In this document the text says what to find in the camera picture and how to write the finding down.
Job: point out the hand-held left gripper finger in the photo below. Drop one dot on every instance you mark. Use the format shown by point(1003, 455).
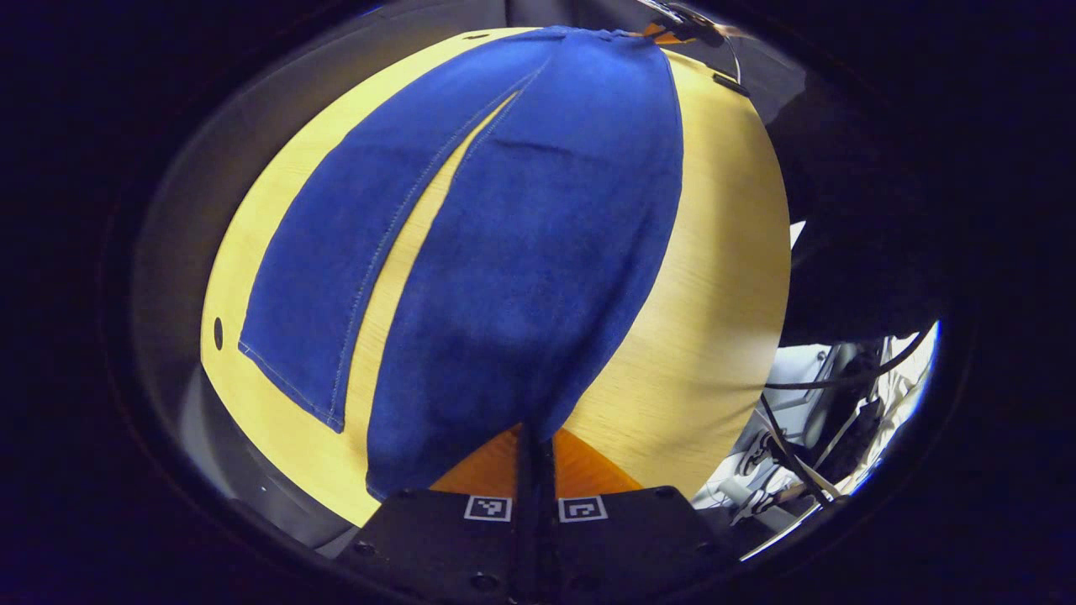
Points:
point(525, 521)
point(546, 521)

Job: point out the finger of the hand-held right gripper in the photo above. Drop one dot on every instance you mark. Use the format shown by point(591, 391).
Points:
point(666, 35)

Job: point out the blue jeans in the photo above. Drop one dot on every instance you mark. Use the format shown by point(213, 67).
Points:
point(521, 252)

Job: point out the small black block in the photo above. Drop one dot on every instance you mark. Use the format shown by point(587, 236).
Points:
point(730, 84)

